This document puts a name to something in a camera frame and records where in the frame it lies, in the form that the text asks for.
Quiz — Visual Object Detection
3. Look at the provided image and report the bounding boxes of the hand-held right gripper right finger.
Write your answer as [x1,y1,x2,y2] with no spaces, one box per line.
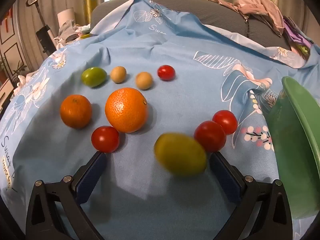
[209,152,293,240]

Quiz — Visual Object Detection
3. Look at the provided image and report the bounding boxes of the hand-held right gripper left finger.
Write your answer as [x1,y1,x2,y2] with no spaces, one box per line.
[25,151,107,240]

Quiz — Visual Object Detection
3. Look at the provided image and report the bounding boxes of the yellow-green oval fruit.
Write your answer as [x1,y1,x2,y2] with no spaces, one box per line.
[154,132,208,177]

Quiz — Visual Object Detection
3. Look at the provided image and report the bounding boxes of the green plastic basin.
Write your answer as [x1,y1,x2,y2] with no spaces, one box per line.
[265,76,320,219]

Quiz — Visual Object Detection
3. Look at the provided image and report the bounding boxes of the tan round longan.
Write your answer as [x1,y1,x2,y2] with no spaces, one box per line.
[110,66,127,83]
[135,72,153,90]

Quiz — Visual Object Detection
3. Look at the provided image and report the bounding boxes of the small orange tangerine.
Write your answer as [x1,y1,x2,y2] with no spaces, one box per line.
[60,94,92,129]

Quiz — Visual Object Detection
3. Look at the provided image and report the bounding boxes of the large orange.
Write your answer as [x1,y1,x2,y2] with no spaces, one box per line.
[105,87,148,133]

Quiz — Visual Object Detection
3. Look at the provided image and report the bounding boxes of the blue floral cloth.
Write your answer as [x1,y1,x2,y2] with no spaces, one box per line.
[0,0,320,240]

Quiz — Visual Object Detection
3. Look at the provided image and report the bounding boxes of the green oval tomato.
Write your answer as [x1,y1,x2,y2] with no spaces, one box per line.
[81,67,107,88]

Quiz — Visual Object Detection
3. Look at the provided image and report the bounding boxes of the small red cherry tomato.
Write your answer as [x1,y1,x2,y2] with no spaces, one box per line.
[157,65,176,81]

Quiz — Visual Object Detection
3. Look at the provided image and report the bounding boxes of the potted plant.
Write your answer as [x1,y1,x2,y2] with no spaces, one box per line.
[11,60,28,83]

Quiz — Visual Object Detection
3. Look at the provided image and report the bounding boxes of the grey and white clothes pile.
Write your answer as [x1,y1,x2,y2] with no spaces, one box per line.
[54,20,92,49]

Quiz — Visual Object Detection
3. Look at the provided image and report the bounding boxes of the black stick vacuum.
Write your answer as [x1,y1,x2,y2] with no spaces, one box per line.
[26,0,57,55]

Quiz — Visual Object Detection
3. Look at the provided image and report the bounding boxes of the purple clothes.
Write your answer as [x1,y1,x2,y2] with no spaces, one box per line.
[282,16,313,58]

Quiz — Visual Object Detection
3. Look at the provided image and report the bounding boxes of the grey sofa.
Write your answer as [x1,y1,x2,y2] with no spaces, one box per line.
[90,0,310,53]

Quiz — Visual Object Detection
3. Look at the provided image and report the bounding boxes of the white paper roll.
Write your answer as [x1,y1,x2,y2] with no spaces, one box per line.
[57,7,75,29]

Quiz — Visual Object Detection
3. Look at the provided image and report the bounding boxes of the pink clothes pile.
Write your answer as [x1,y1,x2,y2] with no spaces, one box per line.
[209,0,285,37]

